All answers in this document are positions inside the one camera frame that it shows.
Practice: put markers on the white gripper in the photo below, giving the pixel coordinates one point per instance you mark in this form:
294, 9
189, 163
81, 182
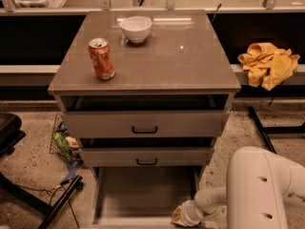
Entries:
188, 214

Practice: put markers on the grey bottom drawer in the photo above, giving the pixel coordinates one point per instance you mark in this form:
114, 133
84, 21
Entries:
142, 197

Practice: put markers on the grey drawer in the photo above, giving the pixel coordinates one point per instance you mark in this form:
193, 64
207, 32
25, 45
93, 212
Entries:
142, 197
120, 124
147, 151

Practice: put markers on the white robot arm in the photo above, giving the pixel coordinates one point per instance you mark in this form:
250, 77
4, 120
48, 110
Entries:
259, 185

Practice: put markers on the grey middle drawer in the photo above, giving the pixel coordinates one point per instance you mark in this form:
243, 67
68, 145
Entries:
147, 151

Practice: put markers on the grey drawer cabinet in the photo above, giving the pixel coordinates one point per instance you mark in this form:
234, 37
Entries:
180, 66

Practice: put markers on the grey top drawer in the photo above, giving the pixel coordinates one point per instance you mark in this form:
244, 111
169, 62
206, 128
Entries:
120, 124

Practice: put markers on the blue tape strip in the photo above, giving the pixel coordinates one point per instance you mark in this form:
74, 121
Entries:
72, 168

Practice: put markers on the black metal stand right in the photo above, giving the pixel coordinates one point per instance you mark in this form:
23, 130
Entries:
280, 130

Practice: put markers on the black metal stand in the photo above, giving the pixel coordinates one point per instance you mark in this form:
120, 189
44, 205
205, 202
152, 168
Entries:
280, 130
48, 211

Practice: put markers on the black metal stand left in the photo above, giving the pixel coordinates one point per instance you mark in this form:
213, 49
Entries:
48, 211

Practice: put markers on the yellow crumpled cloth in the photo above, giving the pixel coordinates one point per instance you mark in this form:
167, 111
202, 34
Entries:
266, 65

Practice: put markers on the orange soda can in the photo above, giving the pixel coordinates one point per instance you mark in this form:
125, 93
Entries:
99, 49

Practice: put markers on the white ceramic bowl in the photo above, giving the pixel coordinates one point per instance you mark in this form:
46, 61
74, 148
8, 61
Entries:
136, 28

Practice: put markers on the wire basket with items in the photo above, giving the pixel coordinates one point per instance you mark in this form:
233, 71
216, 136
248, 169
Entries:
62, 143

